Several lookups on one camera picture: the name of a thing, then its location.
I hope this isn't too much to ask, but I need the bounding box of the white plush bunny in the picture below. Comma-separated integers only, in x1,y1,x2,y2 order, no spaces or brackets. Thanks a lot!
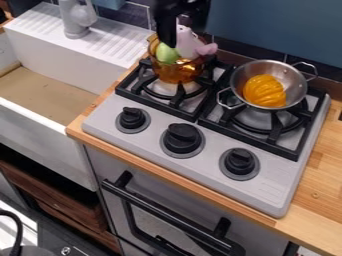
154,18,220,65

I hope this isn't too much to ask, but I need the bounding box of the orange ridged toy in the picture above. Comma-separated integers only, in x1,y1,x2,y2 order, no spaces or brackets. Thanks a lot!
241,73,289,108

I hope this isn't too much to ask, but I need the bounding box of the toy sink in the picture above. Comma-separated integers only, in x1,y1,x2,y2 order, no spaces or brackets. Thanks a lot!
0,1,155,193

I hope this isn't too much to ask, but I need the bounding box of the toy stove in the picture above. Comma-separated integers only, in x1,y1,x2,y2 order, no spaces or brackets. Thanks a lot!
80,55,333,219

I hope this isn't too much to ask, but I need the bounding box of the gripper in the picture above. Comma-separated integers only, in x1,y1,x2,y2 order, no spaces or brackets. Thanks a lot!
150,0,212,49

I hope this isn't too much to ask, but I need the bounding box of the tap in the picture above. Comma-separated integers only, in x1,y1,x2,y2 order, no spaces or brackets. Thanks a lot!
57,0,99,40

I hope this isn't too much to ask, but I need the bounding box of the black cable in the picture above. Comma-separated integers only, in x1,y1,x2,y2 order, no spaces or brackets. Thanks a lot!
0,209,25,256

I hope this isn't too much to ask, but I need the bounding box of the silver pot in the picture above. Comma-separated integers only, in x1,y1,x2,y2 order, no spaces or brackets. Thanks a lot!
215,59,320,111

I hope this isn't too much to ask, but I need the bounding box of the yellow clear pot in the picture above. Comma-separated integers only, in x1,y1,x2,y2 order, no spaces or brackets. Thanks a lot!
145,33,209,85

